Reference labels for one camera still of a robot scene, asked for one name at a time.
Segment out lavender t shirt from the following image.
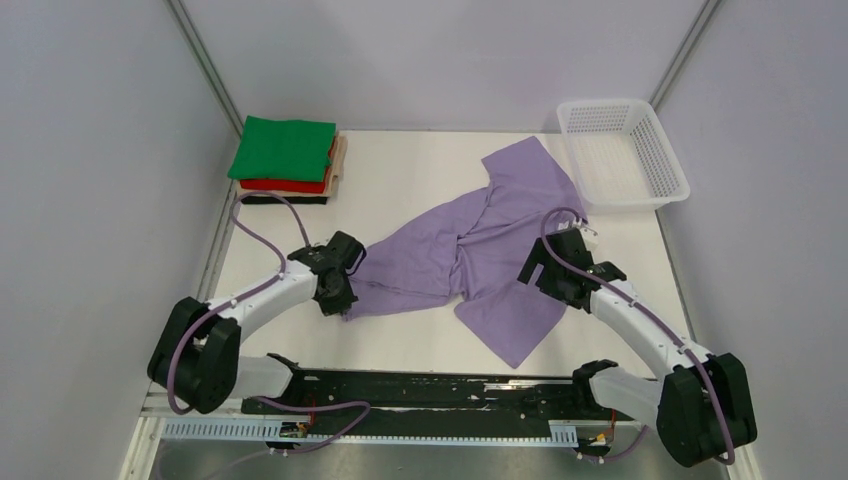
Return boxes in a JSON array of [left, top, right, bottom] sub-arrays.
[[343, 136, 586, 368]]

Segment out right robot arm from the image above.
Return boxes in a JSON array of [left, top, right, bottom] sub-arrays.
[[518, 228, 758, 467]]

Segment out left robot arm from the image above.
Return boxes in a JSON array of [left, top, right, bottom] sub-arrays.
[[147, 231, 367, 414]]

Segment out black folded t shirt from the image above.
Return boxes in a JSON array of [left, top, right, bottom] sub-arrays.
[[242, 195, 329, 205]]

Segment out red folded t shirt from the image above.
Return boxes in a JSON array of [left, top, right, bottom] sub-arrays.
[[231, 145, 333, 195]]

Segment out beige folded t shirt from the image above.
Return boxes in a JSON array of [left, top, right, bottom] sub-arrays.
[[237, 134, 348, 199]]

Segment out white plastic basket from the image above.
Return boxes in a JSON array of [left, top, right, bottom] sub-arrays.
[[556, 98, 691, 214]]

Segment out green folded t shirt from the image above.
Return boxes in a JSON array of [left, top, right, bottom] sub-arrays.
[[228, 116, 337, 182]]

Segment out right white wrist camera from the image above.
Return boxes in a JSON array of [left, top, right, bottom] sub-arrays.
[[557, 219, 599, 251]]

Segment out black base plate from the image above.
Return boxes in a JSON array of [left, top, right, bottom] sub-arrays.
[[278, 369, 625, 434]]

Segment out white slotted cable duct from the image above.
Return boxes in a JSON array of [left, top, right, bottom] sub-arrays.
[[160, 417, 579, 448]]

